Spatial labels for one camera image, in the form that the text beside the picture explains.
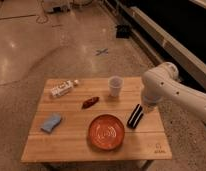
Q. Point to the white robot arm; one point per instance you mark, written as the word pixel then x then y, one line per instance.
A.
pixel 161 81

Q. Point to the wooden folding table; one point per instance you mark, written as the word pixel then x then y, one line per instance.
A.
pixel 68 142

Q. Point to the black white striped case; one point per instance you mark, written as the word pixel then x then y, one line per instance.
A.
pixel 135 117

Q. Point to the orange plate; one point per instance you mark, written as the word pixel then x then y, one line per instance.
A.
pixel 106 132

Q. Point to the clear plastic bottle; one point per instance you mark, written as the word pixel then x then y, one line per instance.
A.
pixel 63 88

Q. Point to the black box on floor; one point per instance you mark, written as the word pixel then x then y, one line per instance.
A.
pixel 123 31

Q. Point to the blue sponge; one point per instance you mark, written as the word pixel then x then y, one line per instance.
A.
pixel 50 123

